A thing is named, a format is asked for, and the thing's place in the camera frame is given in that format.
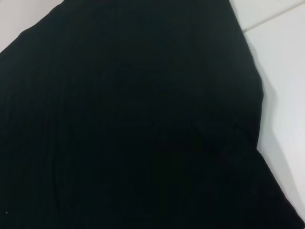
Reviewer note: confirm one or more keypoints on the black t-shirt with white print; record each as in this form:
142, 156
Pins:
119, 119

